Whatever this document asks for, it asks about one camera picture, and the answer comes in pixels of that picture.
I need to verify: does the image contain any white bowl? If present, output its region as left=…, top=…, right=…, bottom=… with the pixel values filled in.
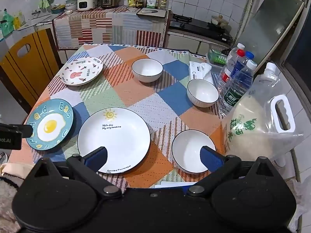
left=171, top=129, right=216, bottom=174
left=187, top=79, right=219, bottom=108

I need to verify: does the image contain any blue fried egg plate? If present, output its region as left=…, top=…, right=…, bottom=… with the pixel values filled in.
left=26, top=98, right=74, bottom=151

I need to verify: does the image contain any large white sunshine plate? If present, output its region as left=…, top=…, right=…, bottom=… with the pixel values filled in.
left=77, top=107, right=151, bottom=174

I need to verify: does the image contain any pink rabbit carrot plate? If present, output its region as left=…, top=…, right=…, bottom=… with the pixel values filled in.
left=59, top=57, right=104, bottom=86

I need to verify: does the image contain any white bowl table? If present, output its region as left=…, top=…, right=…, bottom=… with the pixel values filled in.
left=131, top=58, right=163, bottom=83

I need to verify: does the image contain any yellow wooden chair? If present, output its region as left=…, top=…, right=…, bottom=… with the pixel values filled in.
left=1, top=28, right=62, bottom=113

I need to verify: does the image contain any water bottle green label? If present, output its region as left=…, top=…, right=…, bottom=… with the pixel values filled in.
left=220, top=60, right=257, bottom=116

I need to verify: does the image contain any water bottle red label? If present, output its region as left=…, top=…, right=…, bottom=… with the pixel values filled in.
left=217, top=48, right=245, bottom=95

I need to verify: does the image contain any white tissue box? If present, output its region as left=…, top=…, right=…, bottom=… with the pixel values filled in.
left=189, top=61, right=213, bottom=84

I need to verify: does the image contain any water bottle blue label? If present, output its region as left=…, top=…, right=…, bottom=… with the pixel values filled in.
left=230, top=50, right=255, bottom=78

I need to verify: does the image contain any checkered colourful tablecloth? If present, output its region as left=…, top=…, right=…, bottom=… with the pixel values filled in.
left=9, top=45, right=224, bottom=189

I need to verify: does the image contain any green plastic basket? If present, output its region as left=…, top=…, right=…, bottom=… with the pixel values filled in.
left=207, top=49, right=227, bottom=66

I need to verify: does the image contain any striped patchwork counter cloth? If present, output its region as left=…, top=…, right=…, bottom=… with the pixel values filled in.
left=53, top=5, right=170, bottom=50

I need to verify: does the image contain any cream pot on stove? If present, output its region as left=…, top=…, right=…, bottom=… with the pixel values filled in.
left=211, top=15, right=228, bottom=28

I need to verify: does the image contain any black gas stove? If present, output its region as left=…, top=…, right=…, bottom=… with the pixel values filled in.
left=169, top=14, right=233, bottom=45

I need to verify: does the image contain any white rice cooker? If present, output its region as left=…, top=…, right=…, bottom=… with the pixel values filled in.
left=77, top=0, right=98, bottom=12

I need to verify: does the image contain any cutting board with knife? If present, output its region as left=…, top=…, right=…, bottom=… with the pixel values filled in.
left=136, top=8, right=167, bottom=18

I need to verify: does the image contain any clear rice bag with handle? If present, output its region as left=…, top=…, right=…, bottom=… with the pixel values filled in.
left=222, top=63, right=304, bottom=161

